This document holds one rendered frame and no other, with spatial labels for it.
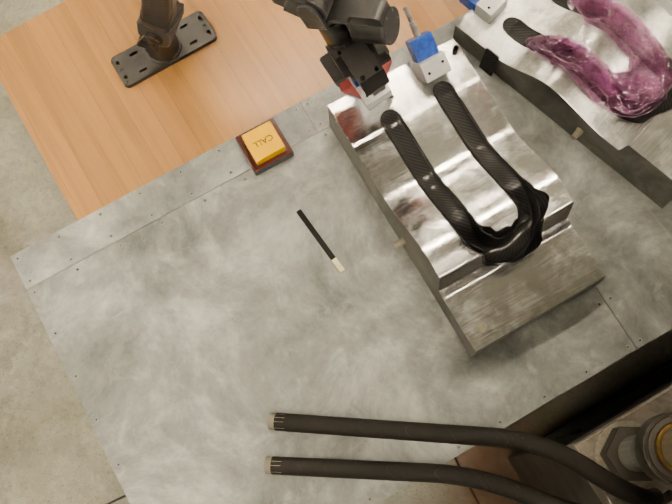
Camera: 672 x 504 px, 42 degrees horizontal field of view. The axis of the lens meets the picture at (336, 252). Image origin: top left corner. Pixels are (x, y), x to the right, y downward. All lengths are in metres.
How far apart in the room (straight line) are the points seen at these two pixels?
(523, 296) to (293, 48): 0.64
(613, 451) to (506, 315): 0.28
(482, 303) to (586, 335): 0.20
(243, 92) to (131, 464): 0.71
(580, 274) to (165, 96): 0.83
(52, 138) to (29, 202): 0.88
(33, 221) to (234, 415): 1.21
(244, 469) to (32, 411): 1.05
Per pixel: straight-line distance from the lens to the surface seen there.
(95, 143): 1.72
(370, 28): 1.35
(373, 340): 1.55
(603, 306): 1.61
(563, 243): 1.56
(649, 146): 1.60
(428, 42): 1.58
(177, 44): 1.73
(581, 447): 1.59
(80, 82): 1.78
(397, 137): 1.56
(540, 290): 1.53
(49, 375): 2.48
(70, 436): 2.45
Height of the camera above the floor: 2.33
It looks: 75 degrees down
